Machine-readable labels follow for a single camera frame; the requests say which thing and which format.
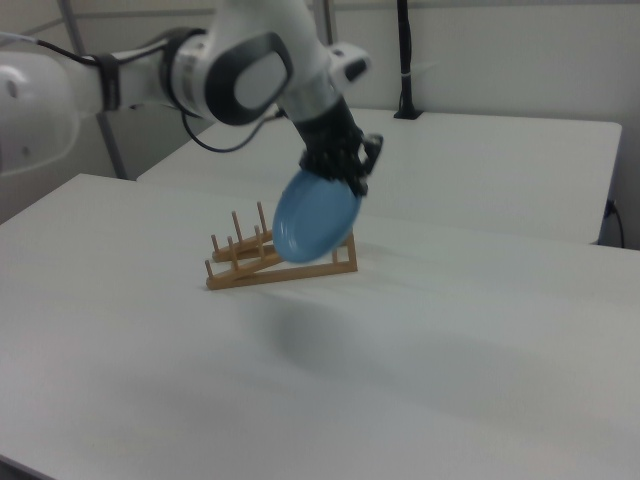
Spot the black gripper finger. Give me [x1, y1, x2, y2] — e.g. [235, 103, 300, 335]
[299, 151, 358, 187]
[351, 133, 387, 197]

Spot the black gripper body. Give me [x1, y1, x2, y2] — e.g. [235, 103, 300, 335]
[293, 96, 370, 175]

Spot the blue round plate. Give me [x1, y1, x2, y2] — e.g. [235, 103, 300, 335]
[272, 169, 363, 265]

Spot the wooden plate rack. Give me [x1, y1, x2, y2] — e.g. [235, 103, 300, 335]
[204, 200, 359, 292]

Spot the black camera pole with base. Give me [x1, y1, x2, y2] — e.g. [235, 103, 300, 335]
[393, 0, 425, 120]

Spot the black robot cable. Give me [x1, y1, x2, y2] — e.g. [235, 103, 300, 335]
[0, 30, 289, 153]

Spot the black cable at table edge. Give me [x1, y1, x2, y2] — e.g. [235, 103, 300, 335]
[605, 199, 628, 247]

